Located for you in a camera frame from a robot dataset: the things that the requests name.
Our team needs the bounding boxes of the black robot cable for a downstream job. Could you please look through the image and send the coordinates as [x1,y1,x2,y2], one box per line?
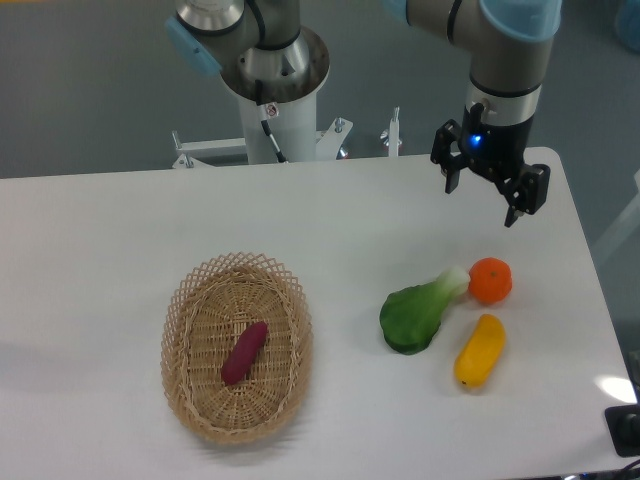
[254,79,290,165]

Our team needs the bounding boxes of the yellow mango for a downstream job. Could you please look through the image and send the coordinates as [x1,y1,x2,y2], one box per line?
[453,314,506,389]

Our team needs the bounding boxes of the white metal base frame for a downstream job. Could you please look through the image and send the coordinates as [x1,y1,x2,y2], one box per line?
[172,106,403,169]

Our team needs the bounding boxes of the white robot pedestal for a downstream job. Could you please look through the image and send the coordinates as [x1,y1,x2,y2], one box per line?
[237,93,316,165]

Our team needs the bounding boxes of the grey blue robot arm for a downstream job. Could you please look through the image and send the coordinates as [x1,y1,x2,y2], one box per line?
[165,1,561,225]

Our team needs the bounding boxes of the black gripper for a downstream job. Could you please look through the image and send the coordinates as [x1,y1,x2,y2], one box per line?
[430,106,551,228]

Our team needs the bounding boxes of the woven wicker basket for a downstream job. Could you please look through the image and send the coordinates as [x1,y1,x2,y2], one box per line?
[161,253,313,445]

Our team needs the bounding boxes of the black device at edge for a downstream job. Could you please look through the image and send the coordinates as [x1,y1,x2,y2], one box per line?
[604,404,639,458]

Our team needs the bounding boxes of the purple sweet potato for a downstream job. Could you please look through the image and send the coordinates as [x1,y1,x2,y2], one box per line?
[221,321,269,385]

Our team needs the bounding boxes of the orange tangerine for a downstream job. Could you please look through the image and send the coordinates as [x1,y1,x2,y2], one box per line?
[468,257,512,304]

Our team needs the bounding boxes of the green bok choy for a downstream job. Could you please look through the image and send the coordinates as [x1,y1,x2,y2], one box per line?
[379,267,470,355]

